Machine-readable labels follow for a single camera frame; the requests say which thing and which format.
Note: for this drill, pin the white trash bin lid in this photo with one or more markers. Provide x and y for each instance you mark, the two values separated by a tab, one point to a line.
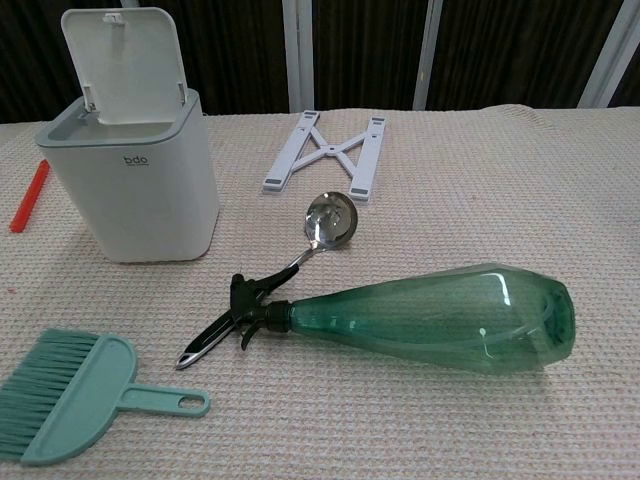
150	200

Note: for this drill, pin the grey plastic bin lid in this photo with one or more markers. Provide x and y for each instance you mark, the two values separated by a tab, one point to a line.
122	60

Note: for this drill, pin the beige woven table cloth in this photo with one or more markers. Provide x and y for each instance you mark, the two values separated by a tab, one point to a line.
400	250

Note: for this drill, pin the white folding laptop stand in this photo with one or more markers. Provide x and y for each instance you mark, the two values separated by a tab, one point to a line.
327	150

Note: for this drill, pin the green spray bottle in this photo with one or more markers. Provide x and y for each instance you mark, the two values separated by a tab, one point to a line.
430	320

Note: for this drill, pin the dark pleated curtain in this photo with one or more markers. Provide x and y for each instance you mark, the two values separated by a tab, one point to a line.
235	50

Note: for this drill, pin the teal hand brush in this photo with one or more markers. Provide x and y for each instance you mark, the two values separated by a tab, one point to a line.
75	390

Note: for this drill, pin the red plastic stick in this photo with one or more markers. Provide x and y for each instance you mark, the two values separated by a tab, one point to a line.
30	196

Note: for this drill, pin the white metal frame post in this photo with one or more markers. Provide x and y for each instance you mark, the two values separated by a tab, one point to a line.
298	55
607	55
428	52

